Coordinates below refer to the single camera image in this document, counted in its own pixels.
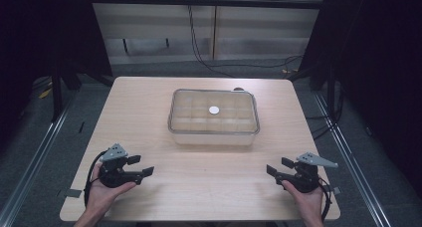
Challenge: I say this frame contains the black curtain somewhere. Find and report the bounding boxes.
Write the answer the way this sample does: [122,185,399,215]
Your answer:
[0,0,113,155]
[298,0,422,201]

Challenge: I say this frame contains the long black wall cable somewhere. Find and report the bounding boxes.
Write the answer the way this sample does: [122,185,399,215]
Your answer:
[187,4,305,80]

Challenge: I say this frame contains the black horizontal bar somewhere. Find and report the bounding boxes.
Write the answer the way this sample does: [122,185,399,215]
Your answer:
[89,0,323,10]

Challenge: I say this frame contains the person's left hand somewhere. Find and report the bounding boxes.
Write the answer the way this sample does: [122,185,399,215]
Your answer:
[85,162,137,219]

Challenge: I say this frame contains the black metal stand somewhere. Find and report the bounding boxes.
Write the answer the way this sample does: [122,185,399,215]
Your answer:
[50,72,65,123]

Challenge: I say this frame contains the person's right hand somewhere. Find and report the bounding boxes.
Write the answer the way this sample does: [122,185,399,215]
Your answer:
[281,179,324,221]

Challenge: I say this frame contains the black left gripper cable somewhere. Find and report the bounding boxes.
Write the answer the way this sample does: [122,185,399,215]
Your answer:
[83,149,109,209]

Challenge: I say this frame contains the clear lid with grey rim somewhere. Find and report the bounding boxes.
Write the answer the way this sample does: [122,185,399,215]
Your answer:
[166,88,261,136]

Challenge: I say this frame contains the yellow cable plugs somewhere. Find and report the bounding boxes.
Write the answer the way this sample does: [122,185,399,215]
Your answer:
[281,67,301,77]

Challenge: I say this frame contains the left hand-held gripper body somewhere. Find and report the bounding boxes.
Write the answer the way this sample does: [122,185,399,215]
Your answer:
[99,142,137,189]

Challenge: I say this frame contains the black floor cables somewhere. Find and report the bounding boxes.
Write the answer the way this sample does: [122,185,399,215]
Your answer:
[304,79,344,142]

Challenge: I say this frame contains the metal floor rail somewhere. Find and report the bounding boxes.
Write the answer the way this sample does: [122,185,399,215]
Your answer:
[0,94,79,227]
[312,91,394,227]

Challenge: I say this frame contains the yellow tape strip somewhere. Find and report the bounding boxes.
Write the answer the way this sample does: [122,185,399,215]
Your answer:
[38,87,54,100]

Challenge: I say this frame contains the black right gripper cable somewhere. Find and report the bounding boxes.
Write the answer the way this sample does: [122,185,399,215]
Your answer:
[317,176,333,222]

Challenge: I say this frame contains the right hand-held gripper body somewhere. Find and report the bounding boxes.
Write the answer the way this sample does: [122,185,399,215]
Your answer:
[281,151,339,194]

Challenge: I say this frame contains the clear plastic container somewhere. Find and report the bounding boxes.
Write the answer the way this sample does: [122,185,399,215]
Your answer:
[169,128,259,146]

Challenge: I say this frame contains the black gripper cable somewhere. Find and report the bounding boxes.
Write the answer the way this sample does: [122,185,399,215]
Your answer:
[83,149,109,209]
[317,176,333,222]

